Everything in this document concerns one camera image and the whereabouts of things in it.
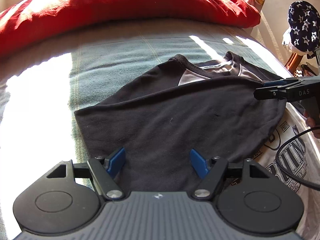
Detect person's right hand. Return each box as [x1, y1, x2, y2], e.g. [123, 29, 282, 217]
[304, 112, 320, 138]

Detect green checked blanket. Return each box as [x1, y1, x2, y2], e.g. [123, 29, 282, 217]
[0, 17, 288, 240]

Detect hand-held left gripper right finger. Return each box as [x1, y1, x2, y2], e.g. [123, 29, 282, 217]
[190, 149, 272, 200]

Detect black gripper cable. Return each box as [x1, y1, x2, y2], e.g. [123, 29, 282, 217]
[276, 127, 320, 189]

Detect grey and black raglan sweatshirt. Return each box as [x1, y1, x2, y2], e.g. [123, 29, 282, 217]
[74, 51, 320, 240]

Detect red duvet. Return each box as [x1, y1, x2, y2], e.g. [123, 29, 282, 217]
[0, 0, 262, 58]

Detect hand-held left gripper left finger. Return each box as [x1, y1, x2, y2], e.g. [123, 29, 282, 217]
[47, 147, 125, 200]

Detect navy star print cloth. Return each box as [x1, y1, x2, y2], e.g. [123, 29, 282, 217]
[281, 1, 320, 59]

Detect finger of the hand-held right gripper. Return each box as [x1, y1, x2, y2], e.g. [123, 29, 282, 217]
[253, 87, 290, 100]
[262, 78, 304, 88]

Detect wooden chair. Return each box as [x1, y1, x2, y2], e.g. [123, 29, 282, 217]
[284, 52, 304, 78]

